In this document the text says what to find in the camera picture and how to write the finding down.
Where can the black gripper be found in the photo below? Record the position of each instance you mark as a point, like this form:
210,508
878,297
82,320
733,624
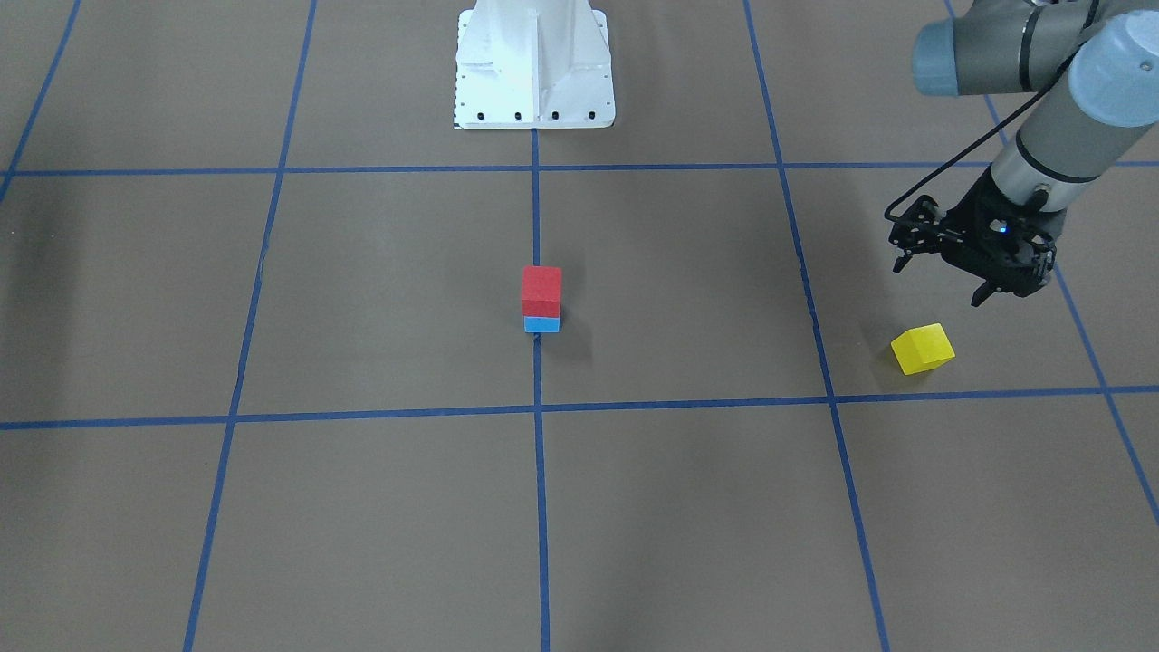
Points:
969,220

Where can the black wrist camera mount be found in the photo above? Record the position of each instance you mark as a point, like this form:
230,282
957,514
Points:
918,230

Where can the white pedestal column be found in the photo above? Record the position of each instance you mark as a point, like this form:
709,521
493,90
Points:
533,65

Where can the yellow cube block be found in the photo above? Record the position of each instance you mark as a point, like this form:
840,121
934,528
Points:
922,349

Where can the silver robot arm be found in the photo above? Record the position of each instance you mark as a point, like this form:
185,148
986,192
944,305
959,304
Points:
1089,69

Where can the blue cube block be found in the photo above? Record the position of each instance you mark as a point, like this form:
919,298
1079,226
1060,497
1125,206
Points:
539,324

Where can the red cube block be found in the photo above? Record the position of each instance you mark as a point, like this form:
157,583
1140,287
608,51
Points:
541,291

